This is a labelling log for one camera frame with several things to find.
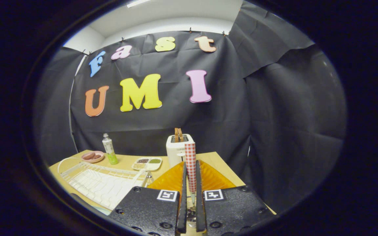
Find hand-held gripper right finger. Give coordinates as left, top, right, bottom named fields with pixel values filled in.
left=196, top=160, right=275, bottom=234

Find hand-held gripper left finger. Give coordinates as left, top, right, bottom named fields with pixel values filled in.
left=109, top=162, right=187, bottom=235

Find white wire dish rack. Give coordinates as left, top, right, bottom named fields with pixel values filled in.
left=58, top=157, right=153, bottom=211

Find checkered handle spoon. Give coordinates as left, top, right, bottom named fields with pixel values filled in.
left=184, top=142, right=197, bottom=228

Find small pink plate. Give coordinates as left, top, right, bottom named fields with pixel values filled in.
left=81, top=151, right=105, bottom=163

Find white divided seed tray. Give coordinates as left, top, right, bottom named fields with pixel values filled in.
left=132, top=157, right=162, bottom=171

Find white toaster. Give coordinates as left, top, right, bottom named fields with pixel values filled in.
left=166, top=134, right=196, bottom=168

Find green liquid bottle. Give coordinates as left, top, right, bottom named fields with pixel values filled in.
left=102, top=133, right=119, bottom=165

